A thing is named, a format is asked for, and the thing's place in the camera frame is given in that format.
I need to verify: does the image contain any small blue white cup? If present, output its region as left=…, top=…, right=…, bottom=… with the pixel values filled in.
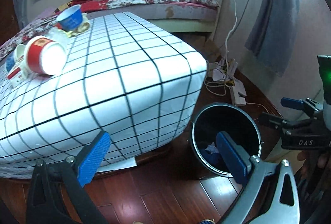
left=5, top=44, right=25, bottom=73

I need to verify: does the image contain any white hanging cable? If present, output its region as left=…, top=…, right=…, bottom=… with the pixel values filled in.
left=219, top=0, right=239, bottom=65

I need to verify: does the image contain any white plastic wrapper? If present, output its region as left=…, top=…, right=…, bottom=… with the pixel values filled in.
left=46, top=27, right=70, bottom=45

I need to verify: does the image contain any grey hanging cloth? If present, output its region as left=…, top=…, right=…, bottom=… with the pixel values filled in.
left=245, top=0, right=300, bottom=76

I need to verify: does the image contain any cardboard box under bed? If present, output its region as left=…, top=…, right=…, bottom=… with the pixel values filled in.
left=196, top=36, right=221, bottom=62

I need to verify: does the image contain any bed with floral sheet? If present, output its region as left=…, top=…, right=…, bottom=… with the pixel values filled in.
left=1, top=0, right=219, bottom=59

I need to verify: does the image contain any white power strip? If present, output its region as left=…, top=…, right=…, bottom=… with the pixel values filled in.
left=207, top=58, right=247, bottom=107

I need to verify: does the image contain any blue cloth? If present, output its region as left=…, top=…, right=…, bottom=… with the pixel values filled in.
left=197, top=142, right=227, bottom=170

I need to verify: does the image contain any right hand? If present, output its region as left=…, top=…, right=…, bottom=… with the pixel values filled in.
left=297, top=151, right=330, bottom=178

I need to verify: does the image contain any black trash bin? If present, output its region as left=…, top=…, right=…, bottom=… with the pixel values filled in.
left=190, top=102, right=263, bottom=179

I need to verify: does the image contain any red white cigarette box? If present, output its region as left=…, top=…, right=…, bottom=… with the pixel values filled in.
left=7, top=62, right=29, bottom=88

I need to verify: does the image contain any white light-blue cloth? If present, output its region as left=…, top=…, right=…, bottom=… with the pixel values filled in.
left=205, top=142, right=219, bottom=154

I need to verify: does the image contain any white grid tablecloth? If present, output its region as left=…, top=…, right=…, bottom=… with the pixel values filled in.
left=1, top=12, right=207, bottom=179

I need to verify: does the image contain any blue white paper bowl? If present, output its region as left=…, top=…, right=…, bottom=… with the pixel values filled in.
left=56, top=4, right=83, bottom=31

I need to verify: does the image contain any red white paper cup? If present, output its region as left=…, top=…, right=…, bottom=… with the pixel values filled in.
left=23, top=35, right=67, bottom=75

